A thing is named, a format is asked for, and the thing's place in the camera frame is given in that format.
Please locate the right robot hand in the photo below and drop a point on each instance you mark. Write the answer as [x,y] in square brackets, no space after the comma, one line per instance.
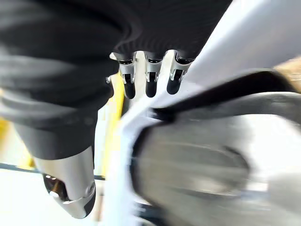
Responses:
[58,70]

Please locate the tan cardboard box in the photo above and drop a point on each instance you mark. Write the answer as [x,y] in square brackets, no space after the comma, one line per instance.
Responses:
[290,73]

